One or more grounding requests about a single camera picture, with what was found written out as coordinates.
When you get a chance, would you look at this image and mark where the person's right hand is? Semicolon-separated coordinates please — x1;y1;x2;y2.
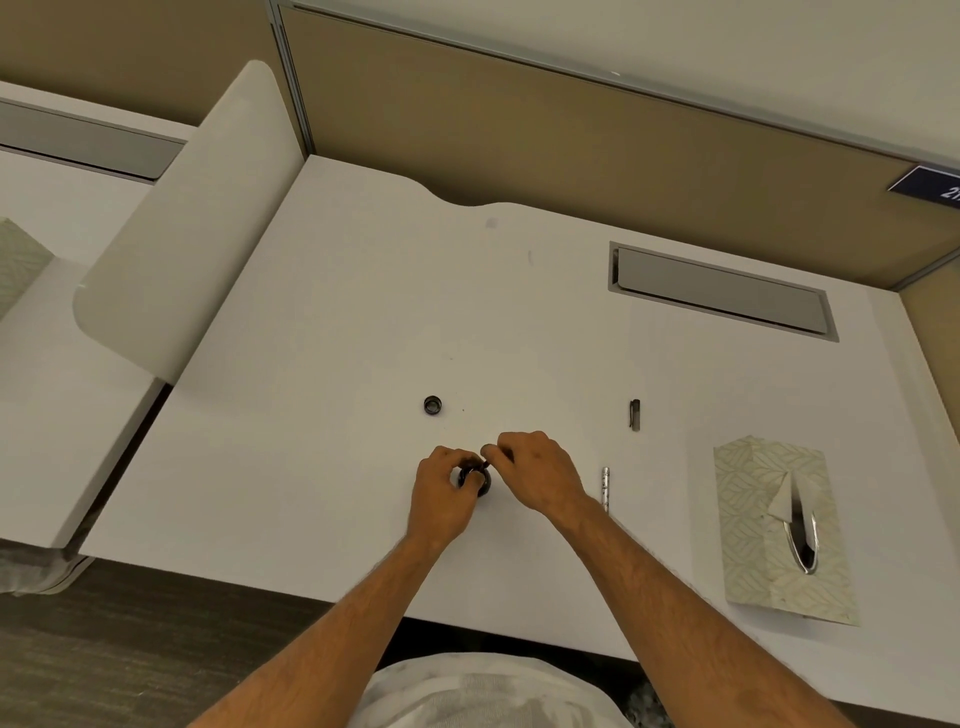
480;430;591;519

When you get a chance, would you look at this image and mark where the person's left hand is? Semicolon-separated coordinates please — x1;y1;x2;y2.
405;445;489;549

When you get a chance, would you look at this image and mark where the person's right forearm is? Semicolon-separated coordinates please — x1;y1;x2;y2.
553;491;860;728

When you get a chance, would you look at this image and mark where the person's left forearm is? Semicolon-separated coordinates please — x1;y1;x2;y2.
186;525;460;728

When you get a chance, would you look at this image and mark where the person's white shirt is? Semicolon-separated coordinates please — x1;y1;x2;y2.
358;651;639;728

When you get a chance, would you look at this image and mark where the white tissue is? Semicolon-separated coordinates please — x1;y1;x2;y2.
765;471;801;524

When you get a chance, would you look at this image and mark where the leaf patterned tissue box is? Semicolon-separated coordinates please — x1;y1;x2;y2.
0;218;55;322
712;432;861;627

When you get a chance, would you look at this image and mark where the tan fabric partition panel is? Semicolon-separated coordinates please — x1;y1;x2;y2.
268;0;960;292

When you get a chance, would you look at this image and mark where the white curved desk divider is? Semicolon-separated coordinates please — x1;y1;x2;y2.
72;59;307;387

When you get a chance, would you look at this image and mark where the dark blue sign plate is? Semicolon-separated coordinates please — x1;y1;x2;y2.
887;162;960;208

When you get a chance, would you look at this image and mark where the grey desk cable cover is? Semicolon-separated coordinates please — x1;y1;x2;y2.
0;98;187;186
608;241;840;344

